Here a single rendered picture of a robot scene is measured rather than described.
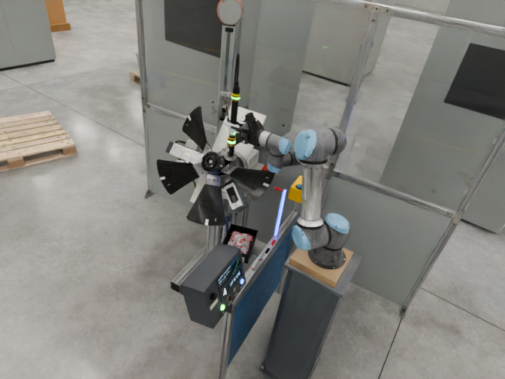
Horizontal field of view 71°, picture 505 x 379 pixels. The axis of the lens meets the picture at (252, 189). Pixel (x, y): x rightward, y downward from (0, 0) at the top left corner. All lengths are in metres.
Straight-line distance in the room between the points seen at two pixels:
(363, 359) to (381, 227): 0.92
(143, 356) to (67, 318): 0.62
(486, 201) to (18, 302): 4.24
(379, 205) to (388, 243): 0.32
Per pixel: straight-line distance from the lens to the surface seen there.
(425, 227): 2.66
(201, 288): 1.31
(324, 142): 1.46
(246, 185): 1.93
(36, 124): 5.05
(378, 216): 2.68
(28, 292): 3.13
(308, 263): 1.75
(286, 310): 2.01
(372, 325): 3.00
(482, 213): 4.40
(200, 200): 2.01
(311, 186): 1.51
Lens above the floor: 2.27
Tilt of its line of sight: 35 degrees down
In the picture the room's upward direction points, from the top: 8 degrees clockwise
